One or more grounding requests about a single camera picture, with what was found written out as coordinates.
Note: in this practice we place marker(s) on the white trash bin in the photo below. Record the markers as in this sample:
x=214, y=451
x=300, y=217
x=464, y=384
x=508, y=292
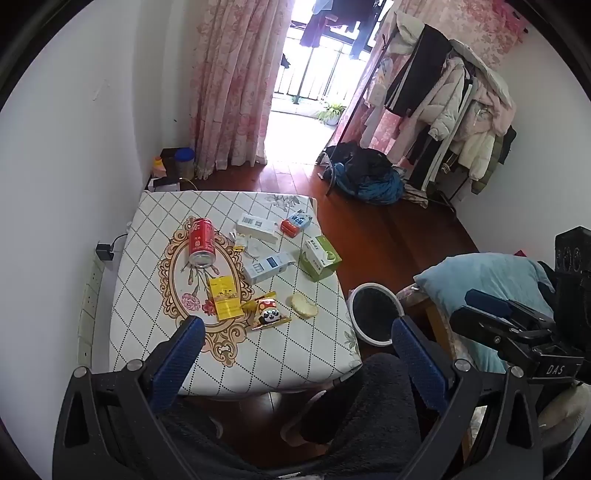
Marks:
x=353, y=318

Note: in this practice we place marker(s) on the yellow wrapper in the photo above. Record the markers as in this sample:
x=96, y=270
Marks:
x=224, y=297

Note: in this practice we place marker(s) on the white flat box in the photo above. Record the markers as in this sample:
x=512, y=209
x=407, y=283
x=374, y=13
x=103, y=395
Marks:
x=164, y=184

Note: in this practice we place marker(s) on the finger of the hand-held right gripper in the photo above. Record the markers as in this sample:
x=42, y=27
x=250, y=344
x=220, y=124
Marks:
x=480, y=327
x=489, y=302

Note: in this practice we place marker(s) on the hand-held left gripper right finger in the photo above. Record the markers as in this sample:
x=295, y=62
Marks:
x=420, y=364

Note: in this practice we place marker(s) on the dark box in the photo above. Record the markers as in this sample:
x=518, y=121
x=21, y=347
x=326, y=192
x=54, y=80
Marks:
x=168, y=159

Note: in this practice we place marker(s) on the white power strip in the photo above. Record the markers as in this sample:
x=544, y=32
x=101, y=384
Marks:
x=90, y=300

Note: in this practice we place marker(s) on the jar with blue lid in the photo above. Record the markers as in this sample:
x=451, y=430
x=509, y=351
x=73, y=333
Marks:
x=184, y=161

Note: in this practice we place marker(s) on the balcony railing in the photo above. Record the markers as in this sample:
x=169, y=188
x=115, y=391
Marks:
x=300, y=74

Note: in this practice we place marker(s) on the wooden stool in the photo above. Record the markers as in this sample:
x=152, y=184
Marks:
x=436, y=323

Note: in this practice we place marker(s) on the hanging laundry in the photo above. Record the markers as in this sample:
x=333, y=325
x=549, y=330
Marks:
x=341, y=18

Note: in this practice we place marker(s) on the person's foot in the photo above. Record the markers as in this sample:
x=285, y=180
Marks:
x=295, y=433
x=214, y=427

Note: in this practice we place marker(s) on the person's dark pants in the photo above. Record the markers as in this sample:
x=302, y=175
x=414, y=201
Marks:
x=369, y=415

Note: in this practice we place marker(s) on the rack of hanging coats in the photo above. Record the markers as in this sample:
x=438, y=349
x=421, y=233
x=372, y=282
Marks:
x=443, y=106

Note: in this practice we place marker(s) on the pile of dark clothes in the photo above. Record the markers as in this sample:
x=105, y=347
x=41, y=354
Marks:
x=364, y=177

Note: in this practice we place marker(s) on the panda snack packet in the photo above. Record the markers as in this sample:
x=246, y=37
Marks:
x=268, y=314

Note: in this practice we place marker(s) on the potted plant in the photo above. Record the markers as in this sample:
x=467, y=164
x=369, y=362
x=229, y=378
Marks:
x=330, y=113

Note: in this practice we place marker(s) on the piece of bread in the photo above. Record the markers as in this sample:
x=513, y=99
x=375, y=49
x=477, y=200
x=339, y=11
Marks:
x=304, y=306

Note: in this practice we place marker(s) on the white and blue carton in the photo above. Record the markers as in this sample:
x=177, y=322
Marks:
x=268, y=266

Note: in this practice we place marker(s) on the green and white box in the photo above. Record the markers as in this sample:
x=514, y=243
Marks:
x=321, y=258

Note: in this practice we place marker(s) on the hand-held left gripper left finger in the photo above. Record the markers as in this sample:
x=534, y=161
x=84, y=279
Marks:
x=178, y=364

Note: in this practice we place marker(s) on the small red object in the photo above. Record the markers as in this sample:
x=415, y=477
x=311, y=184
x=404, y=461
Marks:
x=521, y=253

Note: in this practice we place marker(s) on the red and blue packet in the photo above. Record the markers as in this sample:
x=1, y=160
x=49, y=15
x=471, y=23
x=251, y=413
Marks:
x=295, y=222

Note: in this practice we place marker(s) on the white diamond-pattern tablecloth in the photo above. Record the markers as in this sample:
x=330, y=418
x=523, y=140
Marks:
x=286, y=350

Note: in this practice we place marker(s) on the cream cloth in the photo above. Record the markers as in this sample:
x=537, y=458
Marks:
x=563, y=410

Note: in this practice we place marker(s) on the small yellow bottle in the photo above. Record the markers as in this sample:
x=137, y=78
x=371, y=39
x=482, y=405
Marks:
x=158, y=167

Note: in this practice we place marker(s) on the small crumpled wrapper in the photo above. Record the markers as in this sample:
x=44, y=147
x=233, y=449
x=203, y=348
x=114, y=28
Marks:
x=238, y=241

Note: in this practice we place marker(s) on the black charger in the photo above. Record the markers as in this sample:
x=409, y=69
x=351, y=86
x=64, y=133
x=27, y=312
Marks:
x=105, y=251

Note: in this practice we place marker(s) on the red drink can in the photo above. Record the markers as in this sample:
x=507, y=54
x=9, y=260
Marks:
x=202, y=244

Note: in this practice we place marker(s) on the white barcode box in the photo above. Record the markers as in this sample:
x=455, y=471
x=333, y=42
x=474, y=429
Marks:
x=256, y=228

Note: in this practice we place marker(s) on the light blue pillow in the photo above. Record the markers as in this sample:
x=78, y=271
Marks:
x=485, y=281

